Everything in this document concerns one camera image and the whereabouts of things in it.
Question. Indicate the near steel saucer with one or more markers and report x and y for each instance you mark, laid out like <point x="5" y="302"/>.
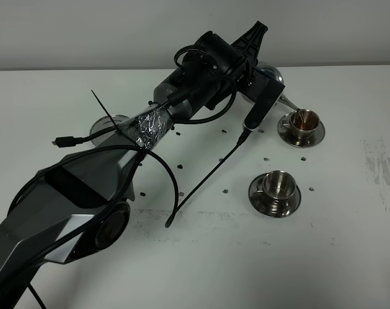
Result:
<point x="264" y="206"/>

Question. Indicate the black cable tie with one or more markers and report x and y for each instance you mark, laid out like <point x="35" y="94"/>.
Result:
<point x="143" y="132"/>

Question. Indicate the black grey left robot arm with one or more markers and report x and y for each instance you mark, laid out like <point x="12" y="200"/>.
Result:
<point x="80" y="205"/>

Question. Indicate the steel teacup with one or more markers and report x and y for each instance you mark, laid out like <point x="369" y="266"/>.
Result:
<point x="302" y="124"/>
<point x="278" y="186"/>

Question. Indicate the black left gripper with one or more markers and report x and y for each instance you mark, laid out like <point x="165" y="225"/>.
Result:
<point x="222" y="69"/>

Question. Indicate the stainless steel teapot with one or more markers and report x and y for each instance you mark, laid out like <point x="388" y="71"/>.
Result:
<point x="265" y="88"/>

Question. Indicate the near steel teacup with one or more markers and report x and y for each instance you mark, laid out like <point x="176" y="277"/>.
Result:
<point x="278" y="186"/>

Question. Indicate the far steel saucer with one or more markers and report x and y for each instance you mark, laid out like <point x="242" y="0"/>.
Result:
<point x="301" y="136"/>

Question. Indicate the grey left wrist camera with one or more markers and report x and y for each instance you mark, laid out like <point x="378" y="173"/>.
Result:
<point x="261" y="107"/>

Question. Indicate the steel saucer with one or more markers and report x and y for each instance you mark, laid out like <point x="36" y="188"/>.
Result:
<point x="264" y="206"/>
<point x="301" y="136"/>

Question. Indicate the far steel teacup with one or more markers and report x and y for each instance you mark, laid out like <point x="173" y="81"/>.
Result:
<point x="302" y="124"/>

